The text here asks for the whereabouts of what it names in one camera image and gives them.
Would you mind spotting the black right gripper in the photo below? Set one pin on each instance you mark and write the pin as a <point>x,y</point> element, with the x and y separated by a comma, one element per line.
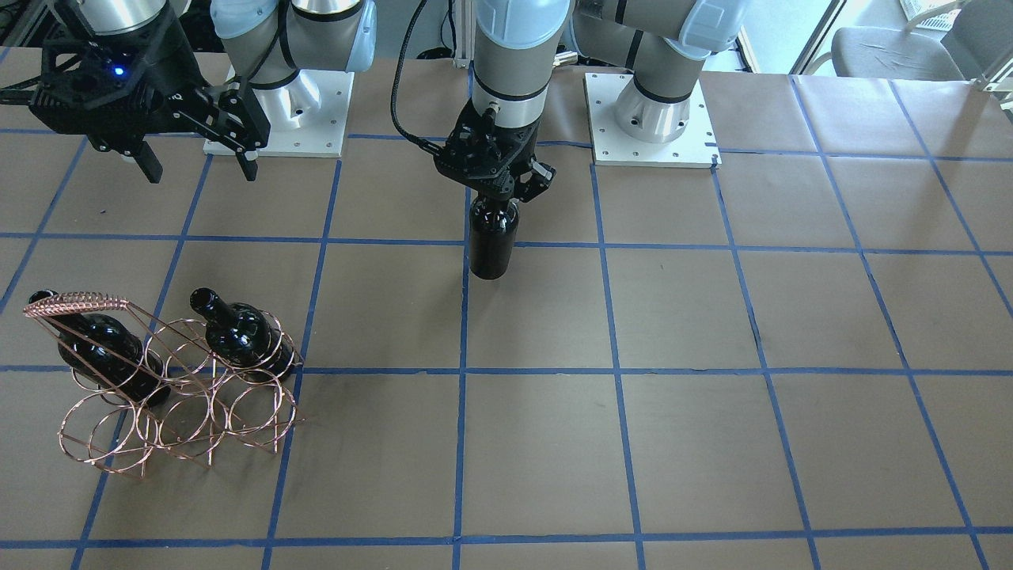
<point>168,73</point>

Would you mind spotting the grey office chair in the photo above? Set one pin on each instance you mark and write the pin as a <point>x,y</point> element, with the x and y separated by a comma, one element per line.
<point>977,48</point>

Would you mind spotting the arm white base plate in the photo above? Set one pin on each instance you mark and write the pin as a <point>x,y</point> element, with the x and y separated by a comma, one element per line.
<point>308,116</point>
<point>630,130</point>

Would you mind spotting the dark wine bottle in basket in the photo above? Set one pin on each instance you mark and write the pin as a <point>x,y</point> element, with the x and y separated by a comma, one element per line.
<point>244,337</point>

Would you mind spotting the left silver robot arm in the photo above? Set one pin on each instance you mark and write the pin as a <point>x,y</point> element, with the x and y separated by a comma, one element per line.
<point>663,43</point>

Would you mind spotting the dark wine bottle carried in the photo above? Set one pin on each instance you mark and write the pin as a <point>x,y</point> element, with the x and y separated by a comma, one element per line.
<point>493,227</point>

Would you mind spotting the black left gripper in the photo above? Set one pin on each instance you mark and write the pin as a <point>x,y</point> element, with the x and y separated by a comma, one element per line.
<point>539,176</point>

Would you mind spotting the copper wire wine basket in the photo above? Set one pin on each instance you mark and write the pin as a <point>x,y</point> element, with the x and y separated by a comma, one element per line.
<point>210,402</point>

